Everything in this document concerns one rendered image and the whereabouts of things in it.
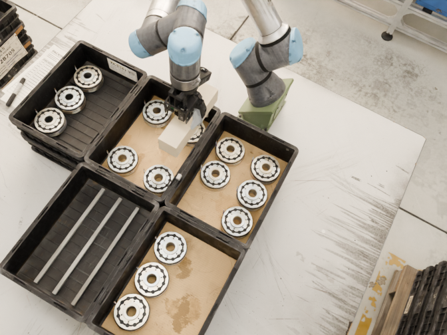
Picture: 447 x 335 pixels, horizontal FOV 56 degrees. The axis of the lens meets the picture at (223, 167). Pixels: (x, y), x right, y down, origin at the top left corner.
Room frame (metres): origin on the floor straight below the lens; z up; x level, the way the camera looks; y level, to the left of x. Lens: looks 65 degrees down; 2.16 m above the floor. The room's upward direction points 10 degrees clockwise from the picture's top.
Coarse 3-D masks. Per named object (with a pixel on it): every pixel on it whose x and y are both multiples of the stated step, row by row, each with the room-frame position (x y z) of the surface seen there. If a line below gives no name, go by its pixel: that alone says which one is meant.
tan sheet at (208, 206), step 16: (208, 160) 0.64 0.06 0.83; (240, 176) 0.60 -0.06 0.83; (192, 192) 0.51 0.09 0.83; (208, 192) 0.52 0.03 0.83; (224, 192) 0.53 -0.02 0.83; (272, 192) 0.57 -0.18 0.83; (192, 208) 0.46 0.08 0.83; (208, 208) 0.47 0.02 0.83; (224, 208) 0.48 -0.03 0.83; (240, 240) 0.38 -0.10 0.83
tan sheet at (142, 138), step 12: (156, 96) 0.87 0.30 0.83; (132, 132) 0.70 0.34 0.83; (144, 132) 0.71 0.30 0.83; (156, 132) 0.71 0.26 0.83; (120, 144) 0.64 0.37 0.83; (132, 144) 0.65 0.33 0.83; (144, 144) 0.66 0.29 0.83; (156, 144) 0.67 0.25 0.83; (144, 156) 0.61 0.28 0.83; (156, 156) 0.62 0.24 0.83; (168, 156) 0.63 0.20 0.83; (180, 156) 0.64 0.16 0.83; (108, 168) 0.54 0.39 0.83; (144, 168) 0.57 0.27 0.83; (132, 180) 0.52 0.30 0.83; (156, 180) 0.53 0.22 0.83
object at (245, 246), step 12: (216, 120) 0.75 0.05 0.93; (240, 120) 0.77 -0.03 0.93; (264, 132) 0.74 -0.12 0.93; (204, 144) 0.65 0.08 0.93; (288, 144) 0.71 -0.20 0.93; (288, 168) 0.62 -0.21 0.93; (180, 180) 0.51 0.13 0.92; (276, 192) 0.53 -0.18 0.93; (168, 204) 0.42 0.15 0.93; (192, 216) 0.40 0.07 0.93; (264, 216) 0.44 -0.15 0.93; (216, 228) 0.37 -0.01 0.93; (228, 240) 0.34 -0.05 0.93; (252, 240) 0.36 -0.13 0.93
